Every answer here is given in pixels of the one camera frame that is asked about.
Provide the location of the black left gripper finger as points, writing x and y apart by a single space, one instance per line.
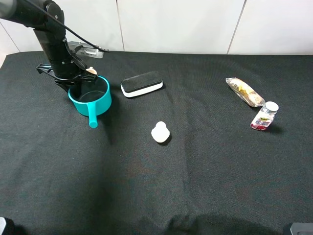
47 69
89 76

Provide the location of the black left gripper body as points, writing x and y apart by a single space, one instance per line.
65 64

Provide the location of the teal saucepan with handle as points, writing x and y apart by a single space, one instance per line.
91 99

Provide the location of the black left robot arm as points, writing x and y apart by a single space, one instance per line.
46 19

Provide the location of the beige small cup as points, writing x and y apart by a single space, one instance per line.
92 70

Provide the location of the black white board eraser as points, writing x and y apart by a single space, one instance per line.
142 84

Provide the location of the white duck figure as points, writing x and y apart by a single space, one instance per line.
160 132

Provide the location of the wrapped bread snack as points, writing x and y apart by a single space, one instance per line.
245 92

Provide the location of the black table cloth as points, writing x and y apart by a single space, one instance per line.
213 175

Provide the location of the black base part left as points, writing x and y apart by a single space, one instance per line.
7 227

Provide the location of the small bottle silver cap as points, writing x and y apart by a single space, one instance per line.
265 116

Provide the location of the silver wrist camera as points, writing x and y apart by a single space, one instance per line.
83 49

